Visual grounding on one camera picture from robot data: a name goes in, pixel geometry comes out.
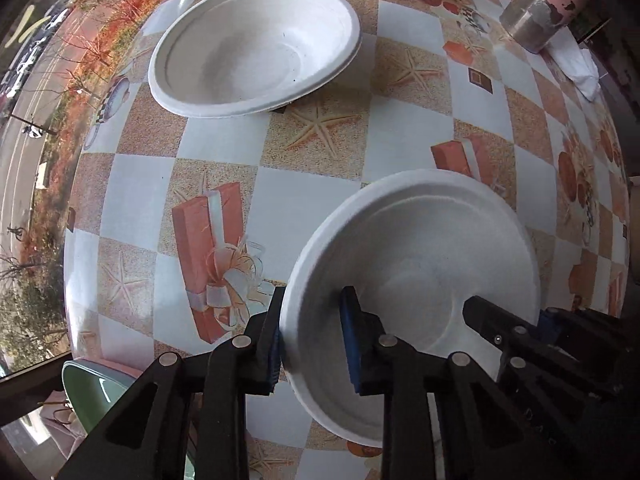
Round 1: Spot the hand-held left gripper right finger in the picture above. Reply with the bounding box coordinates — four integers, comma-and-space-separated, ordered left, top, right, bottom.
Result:
339, 285, 546, 480

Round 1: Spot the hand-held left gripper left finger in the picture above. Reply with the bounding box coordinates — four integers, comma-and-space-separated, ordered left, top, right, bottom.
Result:
59, 286, 287, 480

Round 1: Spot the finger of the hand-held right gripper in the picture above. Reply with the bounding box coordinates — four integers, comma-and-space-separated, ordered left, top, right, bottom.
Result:
539, 307, 635, 386
462, 296, 621, 403

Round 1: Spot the green square plate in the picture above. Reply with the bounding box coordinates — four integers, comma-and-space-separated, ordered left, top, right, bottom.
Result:
61, 360, 201, 480

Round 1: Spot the checkered printed tablecloth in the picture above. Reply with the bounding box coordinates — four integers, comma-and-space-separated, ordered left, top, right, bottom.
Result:
62, 0, 632, 480

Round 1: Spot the white crumpled cloth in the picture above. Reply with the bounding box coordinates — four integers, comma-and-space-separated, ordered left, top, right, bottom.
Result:
547, 40, 602, 102

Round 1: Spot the pink and silver thermos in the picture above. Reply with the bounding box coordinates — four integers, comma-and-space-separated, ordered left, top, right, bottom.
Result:
499, 0, 600, 55

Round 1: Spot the black window frame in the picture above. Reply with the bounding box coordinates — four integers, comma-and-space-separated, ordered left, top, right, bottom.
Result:
0, 355, 71, 386

